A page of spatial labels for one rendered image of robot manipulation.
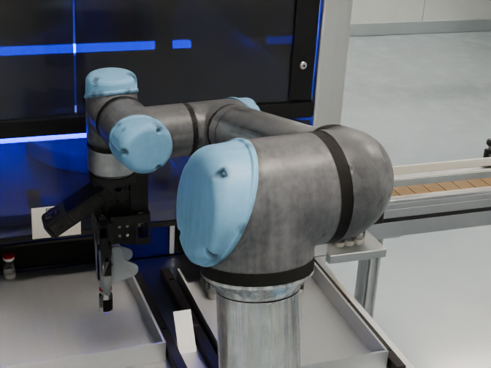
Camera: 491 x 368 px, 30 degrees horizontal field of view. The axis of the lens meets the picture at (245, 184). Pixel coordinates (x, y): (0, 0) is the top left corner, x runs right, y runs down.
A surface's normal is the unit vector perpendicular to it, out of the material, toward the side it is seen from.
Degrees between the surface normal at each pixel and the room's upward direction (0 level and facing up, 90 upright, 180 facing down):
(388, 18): 90
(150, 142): 91
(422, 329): 0
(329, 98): 90
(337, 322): 0
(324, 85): 90
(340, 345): 0
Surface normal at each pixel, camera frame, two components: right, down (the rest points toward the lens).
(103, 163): -0.20, 0.42
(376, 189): 0.70, 0.09
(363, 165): 0.49, -0.35
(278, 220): 0.42, 0.22
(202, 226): -0.90, 0.00
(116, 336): 0.06, -0.91
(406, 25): 0.33, 0.40
